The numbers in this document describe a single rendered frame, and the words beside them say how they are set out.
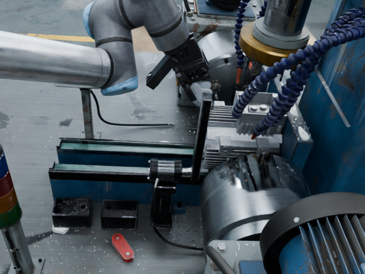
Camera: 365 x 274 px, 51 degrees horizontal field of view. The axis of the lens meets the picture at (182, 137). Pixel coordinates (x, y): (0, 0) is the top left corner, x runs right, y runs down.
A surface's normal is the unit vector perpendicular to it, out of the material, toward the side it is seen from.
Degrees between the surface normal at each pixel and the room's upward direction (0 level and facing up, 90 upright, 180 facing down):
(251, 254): 0
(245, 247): 0
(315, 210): 29
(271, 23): 90
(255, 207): 21
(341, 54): 90
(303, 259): 55
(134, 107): 0
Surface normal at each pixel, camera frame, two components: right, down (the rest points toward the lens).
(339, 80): -1.00, -0.05
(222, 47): -0.20, -0.73
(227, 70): 0.04, 0.65
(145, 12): -0.19, 0.72
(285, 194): 0.25, -0.73
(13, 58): 0.77, 0.25
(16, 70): 0.56, 0.72
